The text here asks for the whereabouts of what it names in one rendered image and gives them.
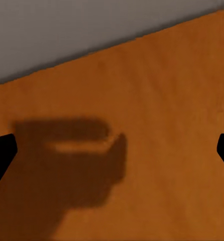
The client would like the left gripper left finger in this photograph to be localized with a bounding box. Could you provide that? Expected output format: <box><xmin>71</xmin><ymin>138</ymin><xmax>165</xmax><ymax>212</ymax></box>
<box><xmin>0</xmin><ymin>134</ymin><xmax>18</xmax><ymax>180</ymax></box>

